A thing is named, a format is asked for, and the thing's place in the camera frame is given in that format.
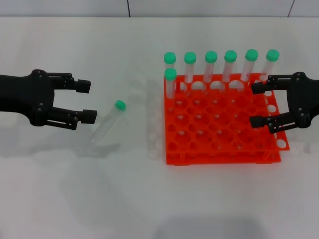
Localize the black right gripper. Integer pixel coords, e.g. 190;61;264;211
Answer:
249;71;319;134

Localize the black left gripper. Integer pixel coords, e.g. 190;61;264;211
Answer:
0;69;98;131

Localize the clear test tube green cap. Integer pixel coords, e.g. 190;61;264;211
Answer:
259;49;281;82
163;51;177;71
89;100;127;146
240;48;259;83
164;67;178;113
202;50;218;94
183;51;197;95
222;49;238;85

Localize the orange plastic test tube rack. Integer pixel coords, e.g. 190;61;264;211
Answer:
163;72;291;166

